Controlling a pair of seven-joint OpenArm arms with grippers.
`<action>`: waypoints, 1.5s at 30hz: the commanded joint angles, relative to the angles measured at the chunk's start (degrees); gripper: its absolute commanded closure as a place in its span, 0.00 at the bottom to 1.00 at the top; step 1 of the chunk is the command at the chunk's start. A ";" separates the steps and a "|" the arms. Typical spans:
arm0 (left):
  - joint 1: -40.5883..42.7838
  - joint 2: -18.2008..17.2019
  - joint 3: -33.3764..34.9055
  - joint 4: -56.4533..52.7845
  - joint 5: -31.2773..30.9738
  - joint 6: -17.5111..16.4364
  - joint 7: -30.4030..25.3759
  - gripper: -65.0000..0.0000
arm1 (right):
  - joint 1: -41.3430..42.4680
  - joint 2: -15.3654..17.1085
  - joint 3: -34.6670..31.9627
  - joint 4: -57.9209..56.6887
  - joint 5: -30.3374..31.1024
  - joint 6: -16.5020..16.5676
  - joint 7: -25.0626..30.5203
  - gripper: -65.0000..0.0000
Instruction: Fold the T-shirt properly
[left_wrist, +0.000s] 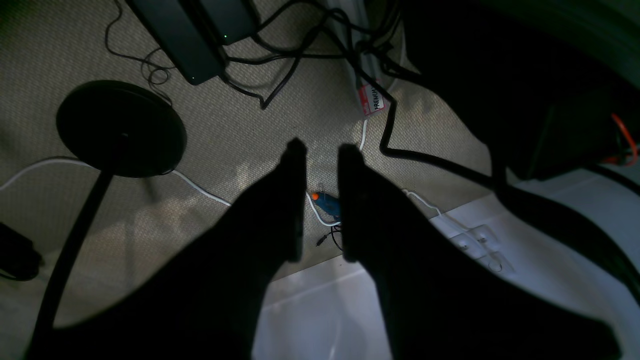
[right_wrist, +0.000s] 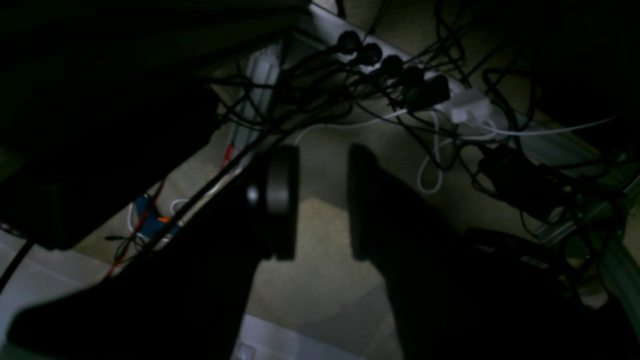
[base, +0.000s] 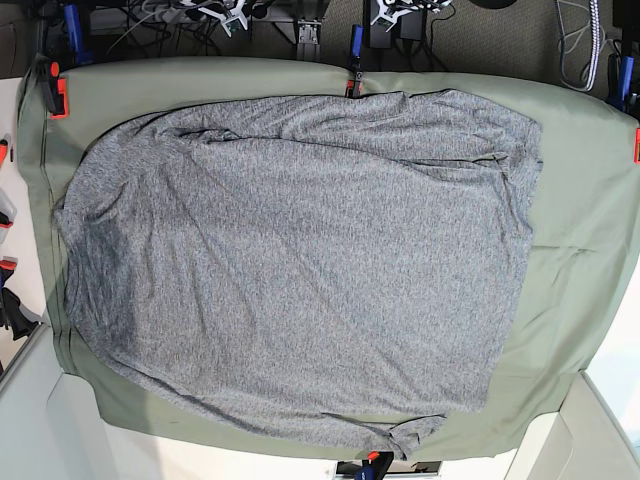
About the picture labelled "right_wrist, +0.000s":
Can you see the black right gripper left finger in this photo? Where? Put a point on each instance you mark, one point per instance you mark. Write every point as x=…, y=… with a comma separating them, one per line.
x=187, y=300

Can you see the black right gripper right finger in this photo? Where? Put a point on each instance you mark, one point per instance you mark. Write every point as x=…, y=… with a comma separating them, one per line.
x=481, y=295

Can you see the white charger adapter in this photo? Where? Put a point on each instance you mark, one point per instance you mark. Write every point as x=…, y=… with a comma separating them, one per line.
x=469, y=105

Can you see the white power strip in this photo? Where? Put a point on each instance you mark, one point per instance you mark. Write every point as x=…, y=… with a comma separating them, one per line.
x=581, y=62

